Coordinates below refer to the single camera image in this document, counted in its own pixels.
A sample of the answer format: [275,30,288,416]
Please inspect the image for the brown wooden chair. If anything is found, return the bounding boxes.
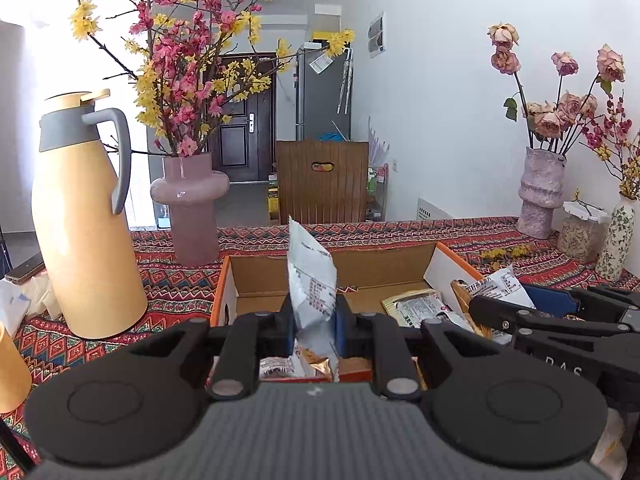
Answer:
[276,140,370,225]

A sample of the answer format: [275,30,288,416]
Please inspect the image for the dried pink roses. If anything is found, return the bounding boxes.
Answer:
[487,22,627,153]

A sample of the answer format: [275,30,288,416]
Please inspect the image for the pale yellow packet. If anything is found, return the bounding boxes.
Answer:
[590,410,628,478]

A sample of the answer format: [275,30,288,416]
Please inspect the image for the beige cloth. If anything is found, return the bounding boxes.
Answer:
[25,270,63,321]

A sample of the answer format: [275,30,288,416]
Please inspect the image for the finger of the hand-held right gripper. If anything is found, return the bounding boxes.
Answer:
[525,285,640,321]
[469,295,626,336]

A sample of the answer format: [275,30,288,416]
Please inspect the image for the pink and yellow blossom branches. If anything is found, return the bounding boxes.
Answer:
[67,0,356,158]

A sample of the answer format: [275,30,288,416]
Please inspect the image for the grey refrigerator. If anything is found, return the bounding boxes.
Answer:
[295,47,353,142]

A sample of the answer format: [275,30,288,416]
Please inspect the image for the pale dried grass bunch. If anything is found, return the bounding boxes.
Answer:
[367,117,391,166]

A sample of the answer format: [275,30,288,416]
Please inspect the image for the clear folded umbrella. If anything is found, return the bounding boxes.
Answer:
[337,50,353,113]

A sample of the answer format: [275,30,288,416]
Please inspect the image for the white box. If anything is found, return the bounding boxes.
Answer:
[314,4,343,32]

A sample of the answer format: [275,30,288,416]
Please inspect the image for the yellow mug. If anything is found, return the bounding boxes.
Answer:
[0,320,33,413]

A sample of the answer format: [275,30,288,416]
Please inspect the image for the textured pink vase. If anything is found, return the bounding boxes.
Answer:
[516,146,567,239]

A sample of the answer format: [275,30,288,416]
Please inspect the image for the patterned red tablecloth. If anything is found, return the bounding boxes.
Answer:
[0,216,640,480]

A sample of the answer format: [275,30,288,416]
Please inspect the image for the floral ceramic vase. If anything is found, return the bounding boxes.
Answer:
[595,195,636,282]

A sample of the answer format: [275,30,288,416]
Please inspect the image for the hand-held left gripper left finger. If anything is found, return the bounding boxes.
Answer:
[125,294,297,402]

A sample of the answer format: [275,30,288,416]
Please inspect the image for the beige grey snack packet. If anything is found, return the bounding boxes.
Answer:
[381,289,451,330]

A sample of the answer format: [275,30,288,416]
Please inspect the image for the yellow thermos jug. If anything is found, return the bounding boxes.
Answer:
[31,89,148,339]

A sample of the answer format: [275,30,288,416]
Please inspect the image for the small blossom sprigs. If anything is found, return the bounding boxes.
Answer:
[580,92,640,201]

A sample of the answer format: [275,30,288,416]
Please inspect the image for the brown white snack packet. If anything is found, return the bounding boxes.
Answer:
[259,355,306,380]

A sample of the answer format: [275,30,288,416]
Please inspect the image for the white plastic bag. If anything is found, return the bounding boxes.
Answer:
[0,277,31,338]

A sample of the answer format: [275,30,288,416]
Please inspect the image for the glass jar with grains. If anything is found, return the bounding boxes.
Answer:
[556,201,611,263]

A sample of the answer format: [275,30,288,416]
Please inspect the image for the brown striped snack packet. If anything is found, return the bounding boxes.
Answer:
[450,280,481,311]

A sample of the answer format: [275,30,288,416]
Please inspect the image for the small storage rack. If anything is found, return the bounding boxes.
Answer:
[367,165,390,221]

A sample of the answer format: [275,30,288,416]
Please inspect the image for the pink glass vase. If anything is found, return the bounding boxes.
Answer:
[150,152,231,267]

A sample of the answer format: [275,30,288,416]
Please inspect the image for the red cardboard box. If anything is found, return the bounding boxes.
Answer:
[205,241,501,393]

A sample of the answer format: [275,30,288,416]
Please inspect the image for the dark brown door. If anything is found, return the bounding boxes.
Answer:
[209,52,277,183]

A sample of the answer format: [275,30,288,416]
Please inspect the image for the fallen yellow blossoms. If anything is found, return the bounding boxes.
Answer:
[480,245,531,261]

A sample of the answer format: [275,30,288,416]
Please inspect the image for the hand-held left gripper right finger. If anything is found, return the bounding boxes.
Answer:
[335,294,506,402]

